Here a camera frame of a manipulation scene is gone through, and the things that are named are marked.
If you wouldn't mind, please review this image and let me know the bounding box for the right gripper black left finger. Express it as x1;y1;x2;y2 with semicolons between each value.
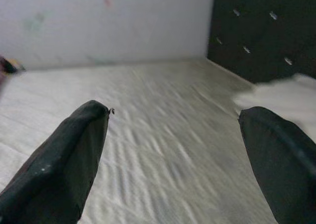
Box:
0;99;111;224

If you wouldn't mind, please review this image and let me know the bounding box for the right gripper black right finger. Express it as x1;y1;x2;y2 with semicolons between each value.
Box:
237;106;316;224

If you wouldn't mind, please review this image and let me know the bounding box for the white printed pillow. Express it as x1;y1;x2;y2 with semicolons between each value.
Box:
233;73;316;145

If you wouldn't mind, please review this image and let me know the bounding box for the quilted cream mattress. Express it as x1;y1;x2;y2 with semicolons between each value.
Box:
0;58;316;224

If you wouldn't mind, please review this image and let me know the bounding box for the dark tufted headboard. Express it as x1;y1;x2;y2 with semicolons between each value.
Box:
207;0;316;84

